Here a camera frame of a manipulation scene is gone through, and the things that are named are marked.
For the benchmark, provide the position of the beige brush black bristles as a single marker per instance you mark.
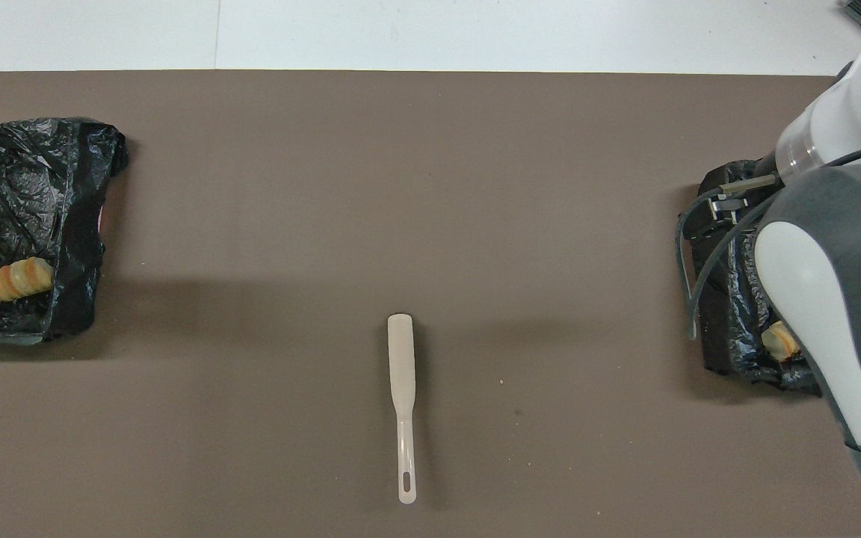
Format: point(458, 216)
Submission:
point(400, 366)

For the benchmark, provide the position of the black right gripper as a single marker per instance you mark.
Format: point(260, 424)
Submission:
point(763, 190)

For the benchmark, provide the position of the orange striped croissant piece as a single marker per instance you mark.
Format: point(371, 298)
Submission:
point(21, 279)

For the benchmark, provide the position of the brown table mat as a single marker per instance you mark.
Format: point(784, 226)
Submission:
point(475, 224)

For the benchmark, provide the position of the black bag lined bin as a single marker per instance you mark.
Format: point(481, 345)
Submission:
point(34, 187)
point(733, 314)

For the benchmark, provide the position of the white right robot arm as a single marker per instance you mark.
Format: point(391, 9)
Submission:
point(849, 284)

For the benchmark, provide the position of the flaky pastry piece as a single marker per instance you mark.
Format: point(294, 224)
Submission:
point(780, 341)

